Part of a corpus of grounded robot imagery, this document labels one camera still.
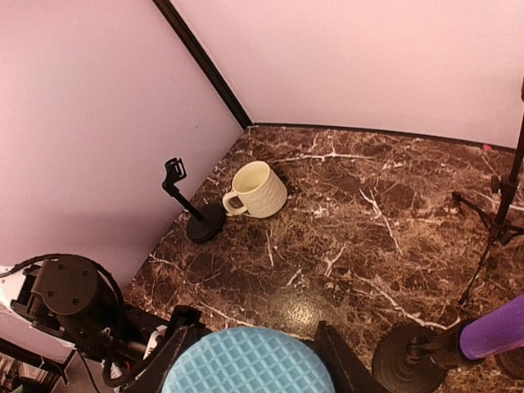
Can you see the cream ceramic mug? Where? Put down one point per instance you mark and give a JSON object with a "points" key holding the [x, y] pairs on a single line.
{"points": [[256, 190]]}

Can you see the black round-base purple mic stand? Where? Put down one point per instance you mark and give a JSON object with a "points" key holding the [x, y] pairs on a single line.
{"points": [[413, 358]]}

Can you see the black round-base blue mic stand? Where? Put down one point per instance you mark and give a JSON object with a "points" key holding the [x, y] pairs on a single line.
{"points": [[207, 221]]}

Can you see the purple toy microphone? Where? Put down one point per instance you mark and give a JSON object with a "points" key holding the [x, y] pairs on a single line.
{"points": [[495, 333]]}

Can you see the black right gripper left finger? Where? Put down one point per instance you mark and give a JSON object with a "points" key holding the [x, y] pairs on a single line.
{"points": [[153, 377]]}

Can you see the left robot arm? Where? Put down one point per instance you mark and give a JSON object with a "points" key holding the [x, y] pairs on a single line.
{"points": [[76, 300]]}

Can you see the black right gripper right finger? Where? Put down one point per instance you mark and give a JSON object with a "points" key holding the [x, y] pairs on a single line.
{"points": [[348, 373]]}

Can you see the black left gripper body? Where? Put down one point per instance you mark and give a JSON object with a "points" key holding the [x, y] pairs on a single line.
{"points": [[141, 334]]}

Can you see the black left corner post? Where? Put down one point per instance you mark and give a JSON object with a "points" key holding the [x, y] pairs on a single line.
{"points": [[204, 62]]}

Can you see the blue toy microphone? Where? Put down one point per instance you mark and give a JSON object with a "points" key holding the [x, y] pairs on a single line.
{"points": [[248, 359]]}

